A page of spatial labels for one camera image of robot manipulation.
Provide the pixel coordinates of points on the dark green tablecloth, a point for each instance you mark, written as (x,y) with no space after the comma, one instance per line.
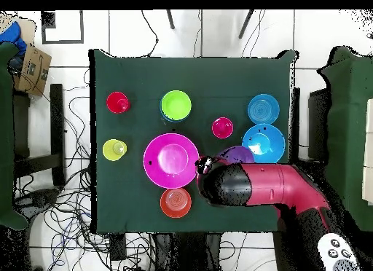
(189,78)

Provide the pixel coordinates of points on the dark tripod leg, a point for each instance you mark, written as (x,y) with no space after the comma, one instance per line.
(170,19)
(245,24)

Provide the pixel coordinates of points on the large pink bowl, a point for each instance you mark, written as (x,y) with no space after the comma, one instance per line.
(170,160)

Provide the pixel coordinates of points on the orange bowl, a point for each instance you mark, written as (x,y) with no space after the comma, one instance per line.
(175,202)

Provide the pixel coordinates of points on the green bowl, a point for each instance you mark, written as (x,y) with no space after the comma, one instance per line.
(176,105)

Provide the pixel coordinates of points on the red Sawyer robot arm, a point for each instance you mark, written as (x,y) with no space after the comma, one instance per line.
(276,186)

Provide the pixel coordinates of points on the large blue bowl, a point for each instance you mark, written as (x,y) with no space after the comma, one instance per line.
(271,140)

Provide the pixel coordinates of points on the blue cloth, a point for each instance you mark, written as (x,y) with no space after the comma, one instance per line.
(13,35)

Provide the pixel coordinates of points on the white box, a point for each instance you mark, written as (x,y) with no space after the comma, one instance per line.
(369,151)

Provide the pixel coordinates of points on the yellow cup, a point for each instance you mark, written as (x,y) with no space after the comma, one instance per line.
(112,151)

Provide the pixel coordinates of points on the cardboard box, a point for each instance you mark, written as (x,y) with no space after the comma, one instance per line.
(33,70)

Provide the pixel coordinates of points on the crimson cup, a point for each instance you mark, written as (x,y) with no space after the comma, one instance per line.
(222,127)

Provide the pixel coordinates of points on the dark grey stand base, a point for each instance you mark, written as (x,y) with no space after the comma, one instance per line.
(38,199)

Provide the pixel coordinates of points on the green cloth on side table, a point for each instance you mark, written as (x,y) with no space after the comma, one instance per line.
(346,122)
(5,137)

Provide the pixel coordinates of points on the black power strip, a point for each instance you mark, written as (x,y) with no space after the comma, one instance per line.
(118,250)

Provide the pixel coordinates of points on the black chair frame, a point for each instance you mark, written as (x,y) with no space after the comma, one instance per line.
(56,122)

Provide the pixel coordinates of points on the purple bowl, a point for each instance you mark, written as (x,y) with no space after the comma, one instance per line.
(237,155)

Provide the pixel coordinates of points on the black monitor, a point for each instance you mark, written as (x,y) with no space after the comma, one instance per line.
(317,122)

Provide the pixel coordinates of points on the small blue bowl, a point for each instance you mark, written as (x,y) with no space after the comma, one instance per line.
(263,109)
(166,119)

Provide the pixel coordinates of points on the red cup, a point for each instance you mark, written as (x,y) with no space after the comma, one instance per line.
(116,103)

